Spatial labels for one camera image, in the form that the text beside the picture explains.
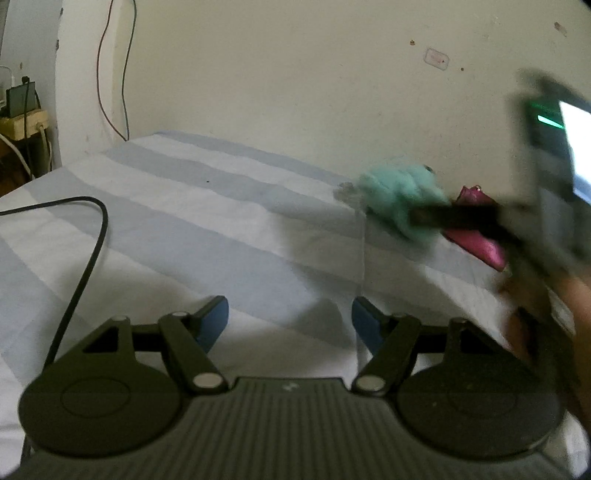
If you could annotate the pink zip pouch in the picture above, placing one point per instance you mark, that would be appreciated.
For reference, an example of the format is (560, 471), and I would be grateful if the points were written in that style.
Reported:
(480, 247)

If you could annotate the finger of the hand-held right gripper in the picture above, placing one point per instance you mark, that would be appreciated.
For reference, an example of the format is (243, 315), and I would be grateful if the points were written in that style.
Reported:
(461, 217)

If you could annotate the person's right hand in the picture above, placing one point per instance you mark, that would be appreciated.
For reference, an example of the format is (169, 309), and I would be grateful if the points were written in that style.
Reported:
(577, 304)

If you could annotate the black plug adapter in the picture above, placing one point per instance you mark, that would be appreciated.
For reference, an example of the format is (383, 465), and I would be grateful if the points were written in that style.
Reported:
(21, 99)

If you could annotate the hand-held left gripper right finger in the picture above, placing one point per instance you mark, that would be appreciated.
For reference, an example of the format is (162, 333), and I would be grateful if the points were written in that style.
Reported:
(367, 328)

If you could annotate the yellowed power strip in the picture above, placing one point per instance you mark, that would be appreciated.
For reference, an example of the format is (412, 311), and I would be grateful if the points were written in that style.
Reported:
(23, 123)

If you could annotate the striped bed sheet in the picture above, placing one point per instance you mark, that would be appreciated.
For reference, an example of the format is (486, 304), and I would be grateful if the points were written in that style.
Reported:
(207, 240)

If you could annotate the teal plush toy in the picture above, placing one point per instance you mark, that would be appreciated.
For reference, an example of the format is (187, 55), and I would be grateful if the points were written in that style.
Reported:
(392, 191)

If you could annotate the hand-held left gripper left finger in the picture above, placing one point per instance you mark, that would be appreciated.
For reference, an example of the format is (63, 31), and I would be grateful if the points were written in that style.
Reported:
(213, 323)

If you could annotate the small white wall sticker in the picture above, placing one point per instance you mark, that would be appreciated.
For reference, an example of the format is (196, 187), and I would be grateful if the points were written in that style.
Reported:
(437, 58)

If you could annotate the wooden side table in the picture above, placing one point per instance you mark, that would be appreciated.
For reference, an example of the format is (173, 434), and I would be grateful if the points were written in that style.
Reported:
(9, 170)

